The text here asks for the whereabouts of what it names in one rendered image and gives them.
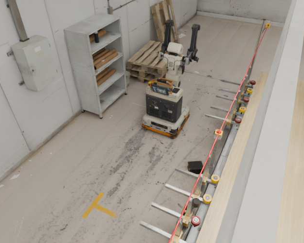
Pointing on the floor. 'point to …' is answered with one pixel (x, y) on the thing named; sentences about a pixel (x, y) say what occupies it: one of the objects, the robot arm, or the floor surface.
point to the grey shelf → (113, 83)
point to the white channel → (272, 144)
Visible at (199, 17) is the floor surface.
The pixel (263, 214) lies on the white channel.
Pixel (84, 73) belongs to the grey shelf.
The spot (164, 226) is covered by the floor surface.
